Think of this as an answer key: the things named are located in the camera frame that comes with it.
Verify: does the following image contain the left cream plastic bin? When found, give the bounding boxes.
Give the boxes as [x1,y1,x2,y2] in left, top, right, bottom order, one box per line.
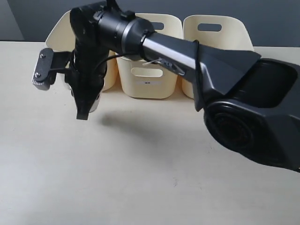
[45,11,118,91]

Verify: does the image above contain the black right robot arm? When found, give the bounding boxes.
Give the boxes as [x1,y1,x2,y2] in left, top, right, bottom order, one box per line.
[66,0,300,172]

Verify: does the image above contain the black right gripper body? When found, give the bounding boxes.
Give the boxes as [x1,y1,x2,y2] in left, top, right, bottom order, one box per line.
[65,1,110,94]

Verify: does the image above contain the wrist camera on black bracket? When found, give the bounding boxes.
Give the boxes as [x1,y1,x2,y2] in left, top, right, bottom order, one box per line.
[32,48,73,91]

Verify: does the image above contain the white paper cup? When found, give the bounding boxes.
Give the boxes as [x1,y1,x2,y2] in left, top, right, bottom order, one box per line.
[64,75,104,118]

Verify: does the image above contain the cream plastic bin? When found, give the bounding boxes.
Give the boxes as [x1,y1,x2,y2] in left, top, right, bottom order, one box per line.
[117,13,183,99]
[45,11,118,91]
[181,15,255,100]

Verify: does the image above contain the middle cream plastic bin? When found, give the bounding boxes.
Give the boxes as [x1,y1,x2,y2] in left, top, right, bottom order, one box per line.
[117,13,183,99]

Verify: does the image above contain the right cream plastic bin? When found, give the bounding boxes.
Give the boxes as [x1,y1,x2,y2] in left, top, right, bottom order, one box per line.
[181,15,255,100]

